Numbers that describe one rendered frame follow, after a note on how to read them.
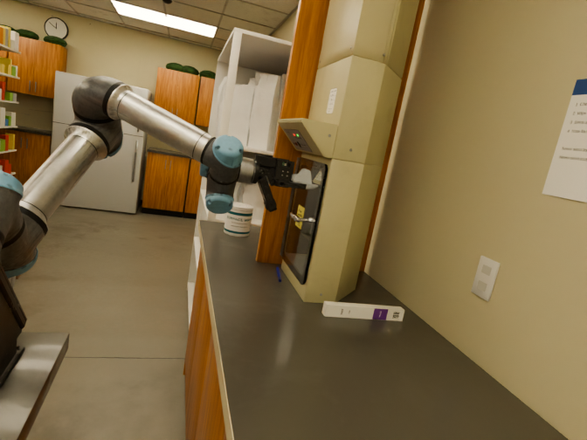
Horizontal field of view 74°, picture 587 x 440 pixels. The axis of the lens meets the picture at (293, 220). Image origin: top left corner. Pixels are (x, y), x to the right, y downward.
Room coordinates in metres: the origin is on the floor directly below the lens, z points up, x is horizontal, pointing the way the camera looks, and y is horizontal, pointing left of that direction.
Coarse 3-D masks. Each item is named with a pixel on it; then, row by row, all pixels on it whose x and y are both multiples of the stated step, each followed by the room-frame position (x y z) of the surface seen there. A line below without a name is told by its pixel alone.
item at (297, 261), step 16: (304, 160) 1.42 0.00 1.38; (320, 176) 1.23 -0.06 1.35; (304, 192) 1.35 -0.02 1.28; (320, 192) 1.20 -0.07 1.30; (288, 224) 1.46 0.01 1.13; (304, 224) 1.29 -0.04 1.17; (288, 240) 1.43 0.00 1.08; (304, 240) 1.26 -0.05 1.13; (288, 256) 1.39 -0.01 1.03; (304, 256) 1.23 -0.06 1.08; (304, 272) 1.20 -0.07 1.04
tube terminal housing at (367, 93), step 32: (352, 64) 1.20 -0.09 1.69; (384, 64) 1.23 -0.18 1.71; (320, 96) 1.41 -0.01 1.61; (352, 96) 1.20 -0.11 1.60; (384, 96) 1.28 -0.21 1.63; (352, 128) 1.21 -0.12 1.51; (384, 128) 1.34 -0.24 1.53; (320, 160) 1.29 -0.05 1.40; (352, 160) 1.22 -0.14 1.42; (352, 192) 1.22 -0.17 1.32; (320, 224) 1.20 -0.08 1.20; (352, 224) 1.24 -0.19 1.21; (320, 256) 1.20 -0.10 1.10; (352, 256) 1.30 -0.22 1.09; (320, 288) 1.21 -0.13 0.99; (352, 288) 1.37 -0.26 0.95
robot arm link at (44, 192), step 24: (96, 120) 1.03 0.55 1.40; (120, 120) 1.10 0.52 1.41; (72, 144) 0.99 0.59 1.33; (96, 144) 1.03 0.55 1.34; (120, 144) 1.14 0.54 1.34; (48, 168) 0.91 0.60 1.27; (72, 168) 0.95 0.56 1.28; (24, 192) 0.85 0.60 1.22; (48, 192) 0.88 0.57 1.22; (24, 216) 0.80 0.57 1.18; (48, 216) 0.87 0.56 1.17; (24, 240) 0.77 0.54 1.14; (24, 264) 0.79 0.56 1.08
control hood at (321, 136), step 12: (288, 120) 1.31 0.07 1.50; (300, 120) 1.18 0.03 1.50; (312, 120) 1.17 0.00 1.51; (300, 132) 1.25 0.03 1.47; (312, 132) 1.17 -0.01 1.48; (324, 132) 1.18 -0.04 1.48; (336, 132) 1.20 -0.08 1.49; (312, 144) 1.22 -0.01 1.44; (324, 144) 1.19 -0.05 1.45; (324, 156) 1.19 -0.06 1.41
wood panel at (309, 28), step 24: (312, 0) 1.53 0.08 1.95; (312, 24) 1.54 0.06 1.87; (312, 48) 1.54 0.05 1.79; (288, 72) 1.52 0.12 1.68; (312, 72) 1.55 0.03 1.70; (408, 72) 1.67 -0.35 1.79; (288, 96) 1.53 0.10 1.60; (288, 144) 1.54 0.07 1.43; (384, 168) 1.67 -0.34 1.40; (288, 192) 1.55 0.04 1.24; (264, 216) 1.53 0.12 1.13; (264, 240) 1.53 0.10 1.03
